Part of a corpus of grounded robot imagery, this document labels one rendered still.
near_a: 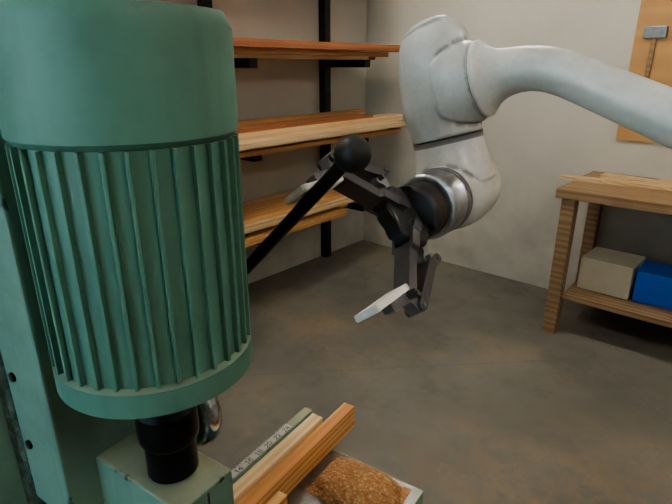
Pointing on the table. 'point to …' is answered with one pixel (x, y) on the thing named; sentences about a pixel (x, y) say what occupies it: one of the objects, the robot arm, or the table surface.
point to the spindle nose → (170, 445)
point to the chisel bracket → (180, 493)
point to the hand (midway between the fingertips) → (335, 252)
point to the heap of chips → (356, 484)
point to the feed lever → (346, 157)
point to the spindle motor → (129, 198)
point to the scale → (259, 450)
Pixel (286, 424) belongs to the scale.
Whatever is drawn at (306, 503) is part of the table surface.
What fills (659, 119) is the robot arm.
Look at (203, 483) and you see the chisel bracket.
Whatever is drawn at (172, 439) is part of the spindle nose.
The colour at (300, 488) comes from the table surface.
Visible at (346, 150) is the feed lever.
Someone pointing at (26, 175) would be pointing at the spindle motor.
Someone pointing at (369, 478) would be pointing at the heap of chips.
